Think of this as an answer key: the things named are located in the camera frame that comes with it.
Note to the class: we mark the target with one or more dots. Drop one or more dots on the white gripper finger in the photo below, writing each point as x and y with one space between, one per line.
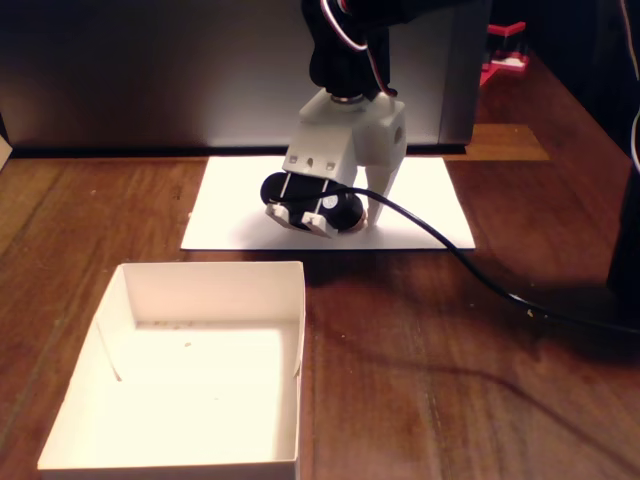
382 175

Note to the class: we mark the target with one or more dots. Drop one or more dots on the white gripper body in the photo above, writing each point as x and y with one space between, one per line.
381 134

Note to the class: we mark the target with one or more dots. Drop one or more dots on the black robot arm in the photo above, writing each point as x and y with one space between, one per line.
335 60

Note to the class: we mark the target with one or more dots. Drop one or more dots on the white open cardboard box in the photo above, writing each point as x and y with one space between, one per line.
200 400

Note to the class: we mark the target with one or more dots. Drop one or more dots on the black wrist webcam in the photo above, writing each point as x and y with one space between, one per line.
345 215

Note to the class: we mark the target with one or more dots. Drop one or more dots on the red plastic clamp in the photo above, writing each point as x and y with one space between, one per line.
505 64

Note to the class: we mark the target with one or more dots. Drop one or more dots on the white paper sheet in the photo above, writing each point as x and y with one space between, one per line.
225 200

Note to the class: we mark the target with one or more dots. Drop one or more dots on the grey metal case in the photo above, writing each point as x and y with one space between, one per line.
150 75

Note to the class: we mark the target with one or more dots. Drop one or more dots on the white cardboard piece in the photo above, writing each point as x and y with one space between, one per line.
4 150

